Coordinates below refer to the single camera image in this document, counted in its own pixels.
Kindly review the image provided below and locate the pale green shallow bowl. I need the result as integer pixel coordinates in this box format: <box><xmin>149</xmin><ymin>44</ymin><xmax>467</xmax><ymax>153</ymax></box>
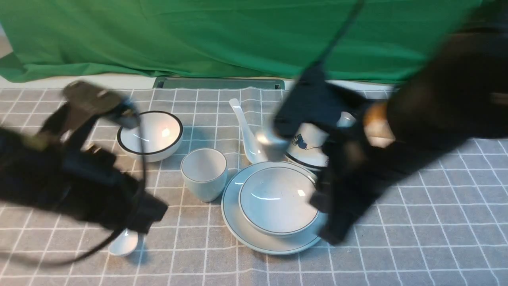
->
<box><xmin>238</xmin><ymin>164</ymin><xmax>319</xmax><ymax>236</ymax></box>

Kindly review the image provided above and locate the white bowl black rim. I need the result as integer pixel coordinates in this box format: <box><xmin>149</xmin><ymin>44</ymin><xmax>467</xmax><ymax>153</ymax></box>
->
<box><xmin>117</xmin><ymin>111</ymin><xmax>183</xmax><ymax>162</ymax></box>

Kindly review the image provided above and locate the white spoon with characters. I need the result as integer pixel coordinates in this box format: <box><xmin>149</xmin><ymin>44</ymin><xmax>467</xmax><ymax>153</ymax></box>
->
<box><xmin>108</xmin><ymin>229</ymin><xmax>144</xmax><ymax>257</ymax></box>

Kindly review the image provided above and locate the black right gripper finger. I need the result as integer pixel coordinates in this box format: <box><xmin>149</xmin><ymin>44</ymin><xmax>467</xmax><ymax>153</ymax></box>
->
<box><xmin>310</xmin><ymin>138</ymin><xmax>395</xmax><ymax>245</ymax></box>

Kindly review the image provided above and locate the plain white ceramic spoon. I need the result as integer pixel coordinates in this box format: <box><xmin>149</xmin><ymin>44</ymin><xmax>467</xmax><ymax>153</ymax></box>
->
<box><xmin>229</xmin><ymin>98</ymin><xmax>269</xmax><ymax>164</ymax></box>

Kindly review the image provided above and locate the pale green plate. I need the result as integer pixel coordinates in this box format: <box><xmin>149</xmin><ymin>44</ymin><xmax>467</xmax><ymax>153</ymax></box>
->
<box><xmin>221</xmin><ymin>162</ymin><xmax>326</xmax><ymax>255</ymax></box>

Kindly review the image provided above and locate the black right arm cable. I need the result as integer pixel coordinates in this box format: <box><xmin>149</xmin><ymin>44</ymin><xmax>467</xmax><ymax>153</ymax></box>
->
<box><xmin>314</xmin><ymin>0</ymin><xmax>366</xmax><ymax>70</ymax></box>

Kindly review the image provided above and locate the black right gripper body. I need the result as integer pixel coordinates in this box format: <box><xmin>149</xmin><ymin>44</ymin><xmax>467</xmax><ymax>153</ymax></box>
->
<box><xmin>274</xmin><ymin>66</ymin><xmax>379</xmax><ymax>159</ymax></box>

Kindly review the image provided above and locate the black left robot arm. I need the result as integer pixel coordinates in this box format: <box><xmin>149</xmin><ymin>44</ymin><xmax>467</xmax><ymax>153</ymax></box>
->
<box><xmin>1</xmin><ymin>80</ymin><xmax>169</xmax><ymax>234</ymax></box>

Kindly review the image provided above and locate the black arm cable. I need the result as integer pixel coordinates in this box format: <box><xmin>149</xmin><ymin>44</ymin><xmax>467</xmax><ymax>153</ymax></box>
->
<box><xmin>0</xmin><ymin>99</ymin><xmax>149</xmax><ymax>267</ymax></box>
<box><xmin>314</xmin><ymin>0</ymin><xmax>366</xmax><ymax>70</ymax></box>

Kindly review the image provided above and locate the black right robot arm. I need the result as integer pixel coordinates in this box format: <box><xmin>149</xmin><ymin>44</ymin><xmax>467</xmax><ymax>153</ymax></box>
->
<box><xmin>272</xmin><ymin>23</ymin><xmax>507</xmax><ymax>245</ymax></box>

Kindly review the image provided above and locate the green backdrop cloth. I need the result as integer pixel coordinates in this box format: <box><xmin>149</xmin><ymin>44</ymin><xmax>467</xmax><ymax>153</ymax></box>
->
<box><xmin>0</xmin><ymin>0</ymin><xmax>484</xmax><ymax>83</ymax></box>

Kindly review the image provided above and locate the cartoon plate black rim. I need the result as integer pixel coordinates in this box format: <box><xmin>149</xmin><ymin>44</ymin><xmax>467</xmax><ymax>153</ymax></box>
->
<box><xmin>285</xmin><ymin>134</ymin><xmax>329</xmax><ymax>170</ymax></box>

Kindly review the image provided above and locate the grey checked tablecloth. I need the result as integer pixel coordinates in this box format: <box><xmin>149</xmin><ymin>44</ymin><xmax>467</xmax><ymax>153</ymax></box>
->
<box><xmin>1</xmin><ymin>88</ymin><xmax>508</xmax><ymax>286</ymax></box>

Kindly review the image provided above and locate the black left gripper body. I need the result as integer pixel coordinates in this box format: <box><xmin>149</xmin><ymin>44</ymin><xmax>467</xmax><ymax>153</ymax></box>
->
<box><xmin>38</xmin><ymin>80</ymin><xmax>168</xmax><ymax>234</ymax></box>

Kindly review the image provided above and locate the white cup black rim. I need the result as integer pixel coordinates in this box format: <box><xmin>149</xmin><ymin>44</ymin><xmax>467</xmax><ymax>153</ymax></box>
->
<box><xmin>292</xmin><ymin>111</ymin><xmax>358</xmax><ymax>159</ymax></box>

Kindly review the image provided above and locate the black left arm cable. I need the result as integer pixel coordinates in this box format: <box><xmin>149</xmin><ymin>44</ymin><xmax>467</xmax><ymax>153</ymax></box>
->
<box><xmin>0</xmin><ymin>99</ymin><xmax>149</xmax><ymax>267</ymax></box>

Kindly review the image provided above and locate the pale green cup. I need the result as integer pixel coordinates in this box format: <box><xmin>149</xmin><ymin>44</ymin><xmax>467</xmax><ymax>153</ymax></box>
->
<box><xmin>180</xmin><ymin>148</ymin><xmax>227</xmax><ymax>203</ymax></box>

